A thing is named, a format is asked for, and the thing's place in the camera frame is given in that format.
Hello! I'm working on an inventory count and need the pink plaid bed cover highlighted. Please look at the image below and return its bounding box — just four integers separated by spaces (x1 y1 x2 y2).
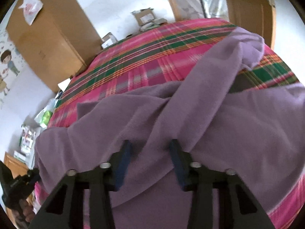
47 18 304 228

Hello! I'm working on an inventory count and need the white plastic bag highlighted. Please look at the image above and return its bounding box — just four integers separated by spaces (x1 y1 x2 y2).
18 0 43 25

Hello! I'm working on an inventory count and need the cartoon couple wall sticker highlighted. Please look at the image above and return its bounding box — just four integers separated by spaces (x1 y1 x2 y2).
1 29 26 109

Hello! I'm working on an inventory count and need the white small box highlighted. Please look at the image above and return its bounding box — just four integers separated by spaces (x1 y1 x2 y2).
101 32 118 49

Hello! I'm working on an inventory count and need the purple fleece garment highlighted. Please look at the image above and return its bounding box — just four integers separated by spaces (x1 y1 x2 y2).
35 28 304 228

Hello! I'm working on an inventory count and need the wooden wardrobe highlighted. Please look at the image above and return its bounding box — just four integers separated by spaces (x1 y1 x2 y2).
6 0 102 92

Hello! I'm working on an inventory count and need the wooden door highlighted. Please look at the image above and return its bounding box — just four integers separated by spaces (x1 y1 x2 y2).
226 0 276 49

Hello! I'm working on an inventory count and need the green tissue pack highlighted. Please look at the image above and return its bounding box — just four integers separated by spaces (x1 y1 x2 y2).
40 110 53 128

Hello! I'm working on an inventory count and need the brown cardboard box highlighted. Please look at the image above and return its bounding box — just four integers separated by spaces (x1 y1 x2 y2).
132 8 155 26

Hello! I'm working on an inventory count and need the person left hand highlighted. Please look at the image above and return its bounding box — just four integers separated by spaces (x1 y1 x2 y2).
12 200 35 225

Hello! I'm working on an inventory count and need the white drawer cabinet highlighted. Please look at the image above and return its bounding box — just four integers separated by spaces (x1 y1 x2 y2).
14 124 43 169

